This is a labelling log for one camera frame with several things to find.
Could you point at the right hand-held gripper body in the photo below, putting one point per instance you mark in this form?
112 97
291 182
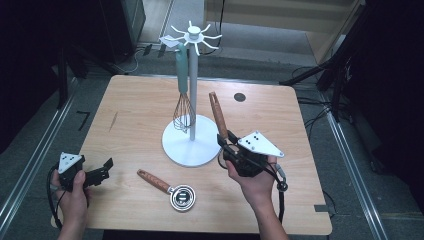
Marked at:
258 145

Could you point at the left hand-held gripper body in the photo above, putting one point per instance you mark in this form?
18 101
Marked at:
68 161

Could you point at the white utensil rack stand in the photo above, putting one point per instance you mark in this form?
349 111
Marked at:
191 146

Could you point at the person's left hand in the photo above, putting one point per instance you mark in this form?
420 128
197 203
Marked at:
73 206

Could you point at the person's right hand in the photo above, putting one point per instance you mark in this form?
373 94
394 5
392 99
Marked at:
260 190

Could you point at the round dark table grommet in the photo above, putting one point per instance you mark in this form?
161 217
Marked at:
239 97

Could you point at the black metal stand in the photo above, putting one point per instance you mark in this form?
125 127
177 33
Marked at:
338 83

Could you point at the short black tape strip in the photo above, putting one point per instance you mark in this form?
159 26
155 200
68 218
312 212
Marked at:
147 50
162 51

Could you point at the white paper sheet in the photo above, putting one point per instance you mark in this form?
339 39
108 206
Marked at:
168 40

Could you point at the beige wooden board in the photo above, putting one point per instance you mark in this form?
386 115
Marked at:
266 16

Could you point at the black cabinet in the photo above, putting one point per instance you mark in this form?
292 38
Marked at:
126 26

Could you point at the aluminium floor rail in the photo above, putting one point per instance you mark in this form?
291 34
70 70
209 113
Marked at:
50 135
351 166

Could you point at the thin black stand post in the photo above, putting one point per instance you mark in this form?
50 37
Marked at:
62 83

